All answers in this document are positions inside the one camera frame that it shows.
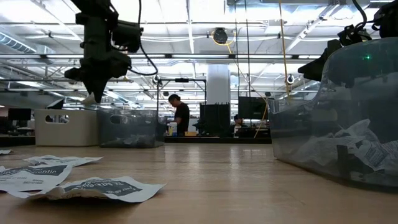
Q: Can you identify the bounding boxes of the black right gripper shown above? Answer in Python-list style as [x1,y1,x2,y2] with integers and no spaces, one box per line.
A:
[297,39,398,88]

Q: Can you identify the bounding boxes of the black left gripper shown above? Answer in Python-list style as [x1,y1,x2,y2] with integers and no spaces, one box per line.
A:
[64,12,133,104]

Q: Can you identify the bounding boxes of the small white red-marked packet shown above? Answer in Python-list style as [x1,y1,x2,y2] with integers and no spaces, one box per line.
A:
[124,134,156,147]

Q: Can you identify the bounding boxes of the plain white gauze packet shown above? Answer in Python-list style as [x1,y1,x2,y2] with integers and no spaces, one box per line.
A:
[300,135,346,166]

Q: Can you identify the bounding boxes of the smoked translucent plastic bin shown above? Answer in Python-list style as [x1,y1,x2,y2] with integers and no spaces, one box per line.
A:
[267,36,398,189]
[96,108,165,149]

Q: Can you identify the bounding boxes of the light grey plastic bin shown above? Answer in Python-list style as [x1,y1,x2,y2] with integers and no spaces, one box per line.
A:
[34,108,100,147]

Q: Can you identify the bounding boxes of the black monitor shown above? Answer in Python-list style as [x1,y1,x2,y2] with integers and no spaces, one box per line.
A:
[238,96,268,120]

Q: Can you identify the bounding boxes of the dark monitor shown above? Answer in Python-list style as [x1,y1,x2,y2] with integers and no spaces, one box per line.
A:
[7,108,32,121]

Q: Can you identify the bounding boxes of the person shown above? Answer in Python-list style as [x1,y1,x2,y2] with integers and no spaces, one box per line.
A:
[167,94,190,137]
[233,114,249,138]

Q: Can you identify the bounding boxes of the white building column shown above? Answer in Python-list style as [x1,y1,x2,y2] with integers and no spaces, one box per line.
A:
[206,64,231,105]

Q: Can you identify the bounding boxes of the black cabinet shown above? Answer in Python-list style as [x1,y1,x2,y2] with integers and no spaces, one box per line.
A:
[198,103,231,138]

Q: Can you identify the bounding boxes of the orange hanging cable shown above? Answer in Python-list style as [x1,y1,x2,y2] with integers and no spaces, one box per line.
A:
[253,0,292,139]

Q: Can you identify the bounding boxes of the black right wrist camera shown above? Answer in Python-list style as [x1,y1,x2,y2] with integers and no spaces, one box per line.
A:
[337,24,373,47]

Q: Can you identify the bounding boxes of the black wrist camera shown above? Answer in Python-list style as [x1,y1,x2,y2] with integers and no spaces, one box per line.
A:
[111,20,144,54]
[337,24,373,47]

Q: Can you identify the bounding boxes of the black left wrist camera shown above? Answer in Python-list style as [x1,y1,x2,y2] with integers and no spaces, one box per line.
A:
[111,20,144,54]

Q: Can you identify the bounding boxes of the black overhead rig frame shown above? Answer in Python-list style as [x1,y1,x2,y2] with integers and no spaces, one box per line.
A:
[156,77,208,113]

